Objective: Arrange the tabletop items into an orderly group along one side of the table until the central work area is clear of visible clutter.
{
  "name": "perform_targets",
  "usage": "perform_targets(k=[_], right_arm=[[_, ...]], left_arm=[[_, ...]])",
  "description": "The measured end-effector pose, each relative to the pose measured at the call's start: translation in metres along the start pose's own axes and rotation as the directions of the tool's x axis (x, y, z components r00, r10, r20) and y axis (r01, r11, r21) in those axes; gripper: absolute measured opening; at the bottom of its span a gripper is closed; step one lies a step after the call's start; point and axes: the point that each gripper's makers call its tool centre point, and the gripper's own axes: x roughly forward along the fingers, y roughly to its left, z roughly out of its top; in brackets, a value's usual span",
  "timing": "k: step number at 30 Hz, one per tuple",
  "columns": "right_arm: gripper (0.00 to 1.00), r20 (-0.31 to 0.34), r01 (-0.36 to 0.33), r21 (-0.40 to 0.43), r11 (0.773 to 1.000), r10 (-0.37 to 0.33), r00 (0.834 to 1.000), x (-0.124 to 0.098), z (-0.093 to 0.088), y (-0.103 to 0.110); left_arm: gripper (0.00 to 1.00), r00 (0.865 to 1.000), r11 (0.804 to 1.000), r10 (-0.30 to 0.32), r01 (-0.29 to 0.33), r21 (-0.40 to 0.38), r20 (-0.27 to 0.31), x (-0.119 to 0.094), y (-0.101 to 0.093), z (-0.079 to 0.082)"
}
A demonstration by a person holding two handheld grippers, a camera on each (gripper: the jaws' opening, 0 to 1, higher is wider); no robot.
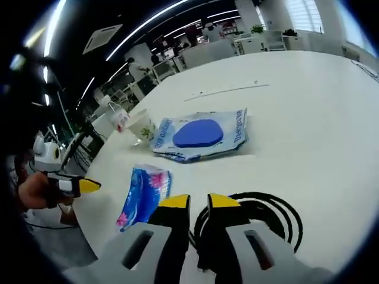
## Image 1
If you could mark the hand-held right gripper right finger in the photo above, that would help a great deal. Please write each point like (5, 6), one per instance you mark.
(284, 266)

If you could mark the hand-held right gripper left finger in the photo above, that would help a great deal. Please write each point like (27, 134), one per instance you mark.
(118, 266)

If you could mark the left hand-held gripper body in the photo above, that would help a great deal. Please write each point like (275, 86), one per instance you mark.
(47, 156)

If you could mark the blue tissue pack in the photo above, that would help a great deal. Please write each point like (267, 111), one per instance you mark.
(142, 195)

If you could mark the clear plastic bottle red label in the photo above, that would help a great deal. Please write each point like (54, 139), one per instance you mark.
(120, 121)

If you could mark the white paper cup green print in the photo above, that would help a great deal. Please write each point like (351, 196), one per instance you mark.
(143, 127)

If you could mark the blue pad plastic packet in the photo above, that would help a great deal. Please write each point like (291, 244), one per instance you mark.
(198, 134)

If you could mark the person's left hand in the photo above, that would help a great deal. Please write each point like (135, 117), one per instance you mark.
(35, 192)

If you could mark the ceiling air vent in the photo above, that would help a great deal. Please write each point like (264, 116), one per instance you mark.
(102, 38)

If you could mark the white table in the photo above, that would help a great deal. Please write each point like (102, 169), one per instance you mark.
(296, 133)

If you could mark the white mesh office chair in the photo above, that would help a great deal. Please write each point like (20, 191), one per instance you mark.
(161, 69)

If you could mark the ceiling light strip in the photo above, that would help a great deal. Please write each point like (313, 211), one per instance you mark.
(142, 28)

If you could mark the white partition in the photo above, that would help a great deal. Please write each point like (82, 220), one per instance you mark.
(210, 53)

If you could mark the potted green plant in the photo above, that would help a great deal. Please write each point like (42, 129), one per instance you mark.
(257, 29)

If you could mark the black bag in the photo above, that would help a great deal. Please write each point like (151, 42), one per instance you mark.
(290, 32)

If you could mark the window with white blinds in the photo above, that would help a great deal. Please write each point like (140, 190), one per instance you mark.
(308, 14)
(358, 29)

